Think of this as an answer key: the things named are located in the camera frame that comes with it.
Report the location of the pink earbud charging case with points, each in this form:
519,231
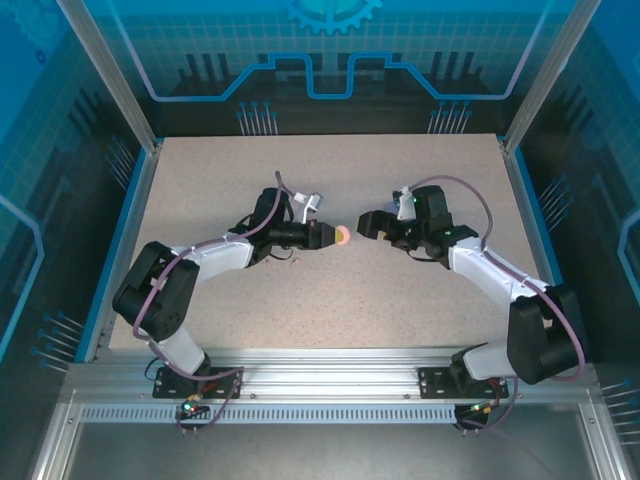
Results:
344,235

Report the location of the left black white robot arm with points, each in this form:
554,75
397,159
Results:
155,295

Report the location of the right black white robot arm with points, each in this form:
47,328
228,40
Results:
545,340

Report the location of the blue table edge strip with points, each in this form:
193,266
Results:
539,225
123,225

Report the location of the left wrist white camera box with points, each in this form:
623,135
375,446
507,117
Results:
312,202

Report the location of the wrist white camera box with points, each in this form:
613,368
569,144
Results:
312,202
406,207

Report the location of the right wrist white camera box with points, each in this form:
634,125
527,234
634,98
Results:
406,207

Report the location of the aluminium table side rail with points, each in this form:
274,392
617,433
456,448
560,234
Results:
528,225
136,225

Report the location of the aluminium mounting rail beam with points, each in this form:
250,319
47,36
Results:
325,375

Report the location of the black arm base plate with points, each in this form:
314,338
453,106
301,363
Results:
435,382
225,382

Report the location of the aluminium frame post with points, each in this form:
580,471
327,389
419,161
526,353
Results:
545,75
107,75

